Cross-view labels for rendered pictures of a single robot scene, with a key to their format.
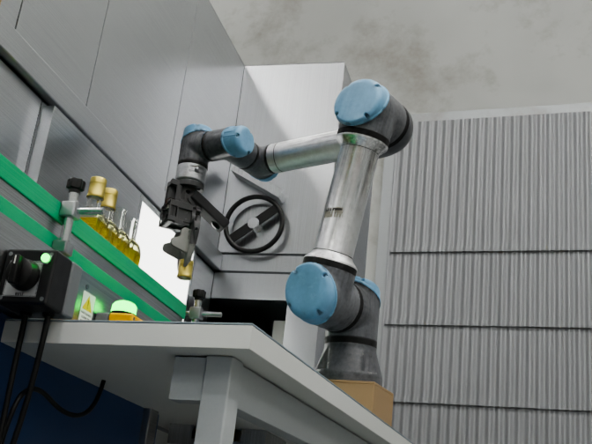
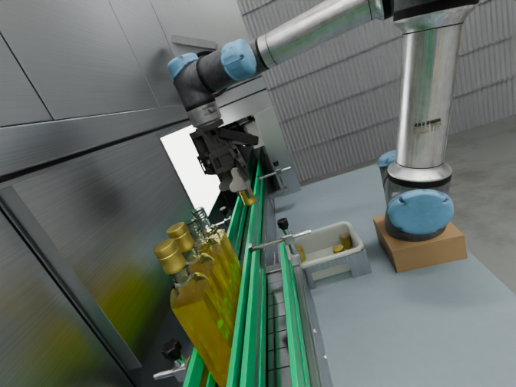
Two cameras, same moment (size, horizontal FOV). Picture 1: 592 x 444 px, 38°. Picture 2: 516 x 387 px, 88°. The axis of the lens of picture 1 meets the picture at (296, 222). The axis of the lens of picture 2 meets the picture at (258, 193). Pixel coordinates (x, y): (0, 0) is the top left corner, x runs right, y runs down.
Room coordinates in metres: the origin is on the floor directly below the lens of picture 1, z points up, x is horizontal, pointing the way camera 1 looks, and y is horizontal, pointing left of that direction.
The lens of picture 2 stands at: (1.29, 0.30, 1.31)
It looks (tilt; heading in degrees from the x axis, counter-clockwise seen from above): 18 degrees down; 353
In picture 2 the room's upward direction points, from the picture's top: 22 degrees counter-clockwise
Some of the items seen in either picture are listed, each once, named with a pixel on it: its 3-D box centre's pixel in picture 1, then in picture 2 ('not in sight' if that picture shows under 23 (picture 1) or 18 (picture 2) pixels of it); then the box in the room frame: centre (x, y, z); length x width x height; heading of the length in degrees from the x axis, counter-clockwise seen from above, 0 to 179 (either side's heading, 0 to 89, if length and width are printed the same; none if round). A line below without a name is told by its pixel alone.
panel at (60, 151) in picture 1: (122, 250); (175, 189); (2.12, 0.43, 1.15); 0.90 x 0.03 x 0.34; 164
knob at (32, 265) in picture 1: (19, 271); not in sight; (1.16, 0.37, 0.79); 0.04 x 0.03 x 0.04; 74
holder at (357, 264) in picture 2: not in sight; (316, 258); (2.00, 0.12, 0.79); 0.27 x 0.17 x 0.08; 74
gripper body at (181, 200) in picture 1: (182, 206); (216, 148); (1.97, 0.28, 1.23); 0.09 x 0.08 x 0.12; 115
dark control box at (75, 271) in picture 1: (40, 285); not in sight; (1.21, 0.35, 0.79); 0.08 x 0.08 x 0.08; 74
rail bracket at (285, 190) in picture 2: not in sight; (278, 183); (2.53, 0.04, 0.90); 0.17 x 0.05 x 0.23; 74
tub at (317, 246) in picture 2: not in sight; (324, 253); (1.99, 0.09, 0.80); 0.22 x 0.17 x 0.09; 74
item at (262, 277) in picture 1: (303, 213); (216, 42); (3.08, -0.03, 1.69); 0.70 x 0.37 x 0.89; 164
